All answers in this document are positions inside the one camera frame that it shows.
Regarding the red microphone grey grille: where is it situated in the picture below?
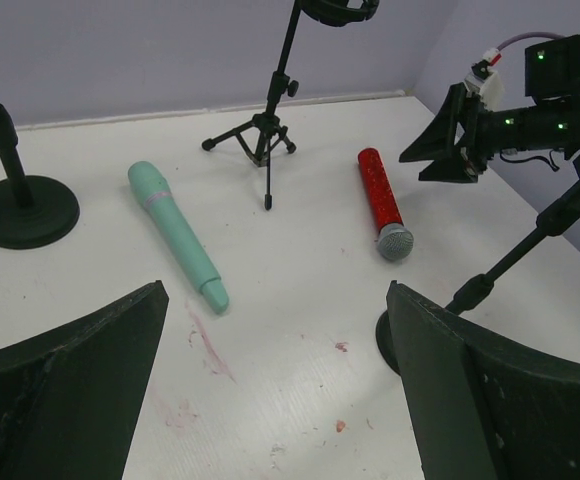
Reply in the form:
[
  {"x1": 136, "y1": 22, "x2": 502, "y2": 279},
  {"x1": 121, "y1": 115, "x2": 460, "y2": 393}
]
[{"x1": 357, "y1": 147, "x2": 414, "y2": 261}]

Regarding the short black round-base stand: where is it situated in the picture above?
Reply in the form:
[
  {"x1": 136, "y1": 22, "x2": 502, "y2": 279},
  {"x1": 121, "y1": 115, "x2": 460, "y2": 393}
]
[{"x1": 0, "y1": 103, "x2": 80, "y2": 250}]

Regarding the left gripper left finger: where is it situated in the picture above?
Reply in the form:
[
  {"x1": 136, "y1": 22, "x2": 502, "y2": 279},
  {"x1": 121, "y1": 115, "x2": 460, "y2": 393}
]
[{"x1": 0, "y1": 281, "x2": 169, "y2": 479}]

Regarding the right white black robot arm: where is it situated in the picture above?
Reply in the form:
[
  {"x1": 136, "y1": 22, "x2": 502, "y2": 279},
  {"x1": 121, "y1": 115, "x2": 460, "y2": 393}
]
[{"x1": 399, "y1": 34, "x2": 580, "y2": 183}]

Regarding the tall black round-base stand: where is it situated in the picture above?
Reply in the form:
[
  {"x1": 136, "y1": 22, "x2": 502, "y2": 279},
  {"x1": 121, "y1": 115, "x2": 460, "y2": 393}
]
[{"x1": 395, "y1": 182, "x2": 580, "y2": 363}]

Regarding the mint green microphone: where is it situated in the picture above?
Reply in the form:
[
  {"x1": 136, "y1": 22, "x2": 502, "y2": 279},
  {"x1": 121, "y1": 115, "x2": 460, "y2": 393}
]
[{"x1": 127, "y1": 161, "x2": 230, "y2": 314}]

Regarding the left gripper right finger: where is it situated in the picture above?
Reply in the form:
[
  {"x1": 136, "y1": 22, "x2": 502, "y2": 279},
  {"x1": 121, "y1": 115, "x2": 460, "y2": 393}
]
[{"x1": 386, "y1": 282, "x2": 580, "y2": 479}]

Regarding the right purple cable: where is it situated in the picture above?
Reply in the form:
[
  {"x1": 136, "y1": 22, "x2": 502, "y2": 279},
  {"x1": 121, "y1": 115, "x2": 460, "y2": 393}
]
[{"x1": 497, "y1": 30, "x2": 566, "y2": 54}]

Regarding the black tripod shock mount stand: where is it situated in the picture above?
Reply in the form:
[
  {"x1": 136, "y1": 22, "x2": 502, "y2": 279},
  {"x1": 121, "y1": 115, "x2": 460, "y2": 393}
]
[{"x1": 201, "y1": 0, "x2": 380, "y2": 211}]

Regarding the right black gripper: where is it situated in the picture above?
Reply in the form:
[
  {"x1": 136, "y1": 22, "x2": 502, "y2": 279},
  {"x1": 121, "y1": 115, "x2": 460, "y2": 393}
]
[{"x1": 399, "y1": 83, "x2": 491, "y2": 184}]

